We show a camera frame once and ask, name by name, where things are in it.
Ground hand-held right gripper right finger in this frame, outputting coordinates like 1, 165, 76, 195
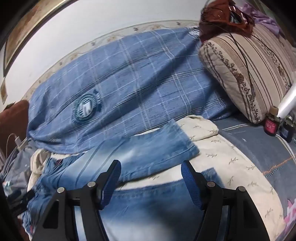
181, 160, 271, 241

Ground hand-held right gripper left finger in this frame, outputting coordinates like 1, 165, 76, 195
31, 159, 122, 241

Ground blue denim pants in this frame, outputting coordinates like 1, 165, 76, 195
22, 119, 222, 241

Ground cream leaf print blanket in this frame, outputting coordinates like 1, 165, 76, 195
28, 115, 287, 241

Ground white power strip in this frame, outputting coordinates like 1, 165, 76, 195
17, 138, 29, 151

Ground blue plaid quilt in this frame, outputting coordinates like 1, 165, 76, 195
26, 26, 238, 154

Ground pink label bottle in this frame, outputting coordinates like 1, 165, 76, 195
264, 105, 281, 137

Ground brown headboard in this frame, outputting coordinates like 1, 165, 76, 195
0, 100, 29, 160

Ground white plastic tube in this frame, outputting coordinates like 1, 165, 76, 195
277, 85, 296, 118

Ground beige striped pillow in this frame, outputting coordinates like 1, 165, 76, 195
198, 23, 296, 124

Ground reddish brown cloth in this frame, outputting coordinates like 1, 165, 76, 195
199, 0, 256, 43

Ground purple cloth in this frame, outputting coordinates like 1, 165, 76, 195
238, 0, 281, 35

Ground white charger cable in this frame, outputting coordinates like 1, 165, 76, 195
6, 133, 18, 167

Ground small wall picture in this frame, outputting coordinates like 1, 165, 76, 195
0, 80, 7, 103

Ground large framed wall picture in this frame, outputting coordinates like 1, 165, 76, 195
3, 0, 70, 77

